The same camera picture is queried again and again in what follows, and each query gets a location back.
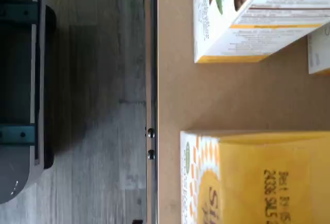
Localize teal metal base frame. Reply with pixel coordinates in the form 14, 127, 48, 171
0, 1, 40, 145

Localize yellow orange patterned box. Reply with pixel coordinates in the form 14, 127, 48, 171
179, 130, 330, 224

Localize dark metal shelf rail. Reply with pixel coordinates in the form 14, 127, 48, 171
143, 0, 159, 224

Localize white box yellow trim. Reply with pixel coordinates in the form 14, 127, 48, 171
193, 0, 330, 64

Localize brown shelf board white boxes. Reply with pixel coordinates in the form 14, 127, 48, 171
155, 0, 330, 224

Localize gray robot base plate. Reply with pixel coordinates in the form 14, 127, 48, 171
0, 0, 57, 205

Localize small white box yellow label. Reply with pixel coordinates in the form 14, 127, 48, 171
307, 22, 330, 76

